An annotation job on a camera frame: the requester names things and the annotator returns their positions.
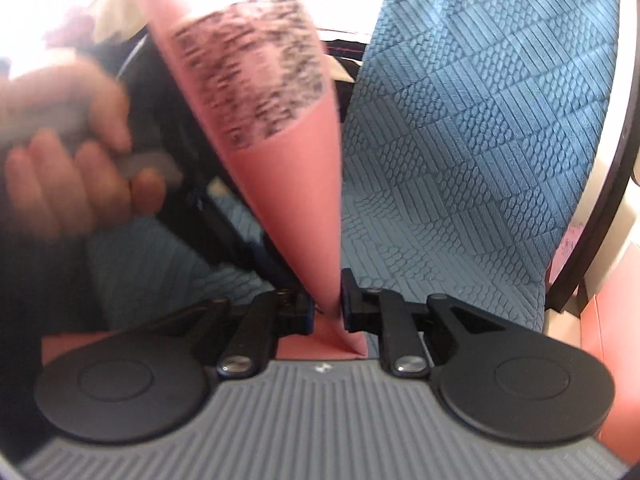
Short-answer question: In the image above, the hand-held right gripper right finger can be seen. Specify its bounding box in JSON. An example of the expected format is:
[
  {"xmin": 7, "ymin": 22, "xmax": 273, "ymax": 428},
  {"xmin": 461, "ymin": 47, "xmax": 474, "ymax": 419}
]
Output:
[{"xmin": 340, "ymin": 267, "xmax": 507, "ymax": 379}]

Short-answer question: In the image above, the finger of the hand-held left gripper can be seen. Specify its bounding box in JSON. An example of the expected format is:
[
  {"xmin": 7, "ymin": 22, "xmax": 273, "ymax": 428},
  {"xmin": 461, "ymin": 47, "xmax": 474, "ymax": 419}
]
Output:
[{"xmin": 187, "ymin": 187, "xmax": 303, "ymax": 293}]

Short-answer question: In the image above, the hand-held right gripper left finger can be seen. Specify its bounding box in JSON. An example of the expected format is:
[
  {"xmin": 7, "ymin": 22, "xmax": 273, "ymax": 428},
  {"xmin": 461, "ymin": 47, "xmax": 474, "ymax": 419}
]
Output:
[{"xmin": 172, "ymin": 287, "xmax": 316, "ymax": 379}]

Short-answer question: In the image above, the pink paper sheet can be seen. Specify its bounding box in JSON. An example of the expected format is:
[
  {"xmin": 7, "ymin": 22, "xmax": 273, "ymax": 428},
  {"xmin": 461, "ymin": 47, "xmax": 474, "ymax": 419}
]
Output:
[{"xmin": 137, "ymin": 0, "xmax": 373, "ymax": 362}]

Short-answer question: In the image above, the pink cardboard box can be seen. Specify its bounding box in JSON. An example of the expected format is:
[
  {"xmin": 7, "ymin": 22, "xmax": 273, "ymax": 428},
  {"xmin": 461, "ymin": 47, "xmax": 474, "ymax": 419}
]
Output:
[{"xmin": 579, "ymin": 280, "xmax": 640, "ymax": 441}]

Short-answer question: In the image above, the person's left hand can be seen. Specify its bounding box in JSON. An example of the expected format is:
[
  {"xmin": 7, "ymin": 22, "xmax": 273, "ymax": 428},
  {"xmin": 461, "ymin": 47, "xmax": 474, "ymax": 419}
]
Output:
[{"xmin": 0, "ymin": 55, "xmax": 168, "ymax": 242}]

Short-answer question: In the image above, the striped fleece blanket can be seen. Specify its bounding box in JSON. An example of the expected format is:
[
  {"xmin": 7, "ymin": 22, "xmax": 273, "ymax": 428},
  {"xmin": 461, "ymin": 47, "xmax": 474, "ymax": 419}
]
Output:
[{"xmin": 315, "ymin": 25, "xmax": 373, "ymax": 83}]

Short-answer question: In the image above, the blue textured cushion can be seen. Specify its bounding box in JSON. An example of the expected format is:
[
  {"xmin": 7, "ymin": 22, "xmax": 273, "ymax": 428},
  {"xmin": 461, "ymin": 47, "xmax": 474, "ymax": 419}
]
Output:
[{"xmin": 85, "ymin": 0, "xmax": 622, "ymax": 335}]

